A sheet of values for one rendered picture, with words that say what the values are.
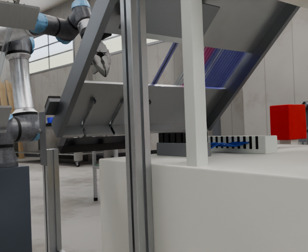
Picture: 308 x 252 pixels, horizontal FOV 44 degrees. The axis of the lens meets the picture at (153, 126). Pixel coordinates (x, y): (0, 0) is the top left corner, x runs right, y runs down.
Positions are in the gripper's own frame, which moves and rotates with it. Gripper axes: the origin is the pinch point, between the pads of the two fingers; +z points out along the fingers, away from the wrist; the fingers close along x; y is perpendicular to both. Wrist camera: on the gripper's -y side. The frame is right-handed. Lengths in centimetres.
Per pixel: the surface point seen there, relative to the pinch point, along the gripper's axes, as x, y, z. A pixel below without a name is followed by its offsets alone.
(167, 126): -25.6, 6.7, 19.6
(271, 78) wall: -365, 151, -125
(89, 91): 13.4, -7.7, 14.0
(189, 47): 20, -57, 37
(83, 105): 13.5, -1.9, 15.5
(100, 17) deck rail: 21.1, -35.1, 9.6
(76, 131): 14.1, 6.4, 20.6
